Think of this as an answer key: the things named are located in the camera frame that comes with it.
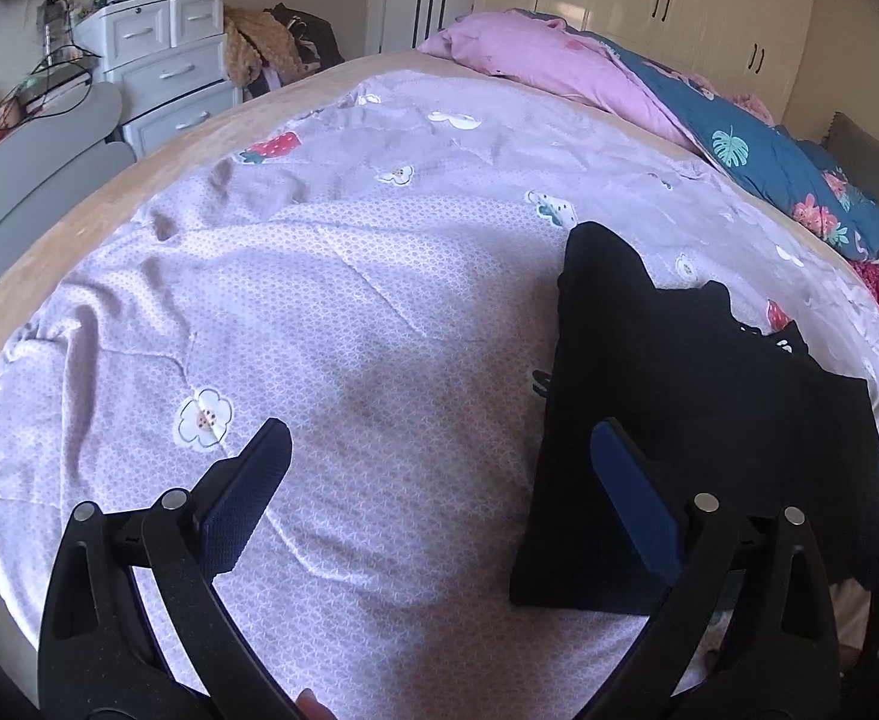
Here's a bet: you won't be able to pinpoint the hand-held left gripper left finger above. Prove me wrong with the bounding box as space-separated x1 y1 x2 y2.
38 418 313 720

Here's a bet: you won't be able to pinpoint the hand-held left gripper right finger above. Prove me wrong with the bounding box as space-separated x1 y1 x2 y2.
581 420 841 720

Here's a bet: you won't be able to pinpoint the black sweatshirt with orange patches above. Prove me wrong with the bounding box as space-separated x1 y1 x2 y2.
509 221 879 616

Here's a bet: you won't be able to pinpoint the dark clothes pile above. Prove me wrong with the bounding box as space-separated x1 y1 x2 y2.
259 4 346 87

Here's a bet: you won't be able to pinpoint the person's left hand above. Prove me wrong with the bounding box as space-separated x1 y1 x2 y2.
293 688 335 720

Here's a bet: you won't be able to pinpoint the blue floral quilt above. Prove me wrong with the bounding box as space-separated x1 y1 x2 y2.
611 37 879 260

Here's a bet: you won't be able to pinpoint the grey desk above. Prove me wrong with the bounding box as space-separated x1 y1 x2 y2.
0 82 136 286

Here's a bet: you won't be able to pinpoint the white drawer cabinet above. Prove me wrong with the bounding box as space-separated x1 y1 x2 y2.
71 0 245 158

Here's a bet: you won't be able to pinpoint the pink quilt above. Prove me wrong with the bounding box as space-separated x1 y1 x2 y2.
418 9 699 155

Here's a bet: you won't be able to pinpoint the clear plastic container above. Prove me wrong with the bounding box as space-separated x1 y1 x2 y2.
38 0 74 77

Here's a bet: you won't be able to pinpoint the black cables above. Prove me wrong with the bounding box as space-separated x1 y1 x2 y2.
4 45 103 122

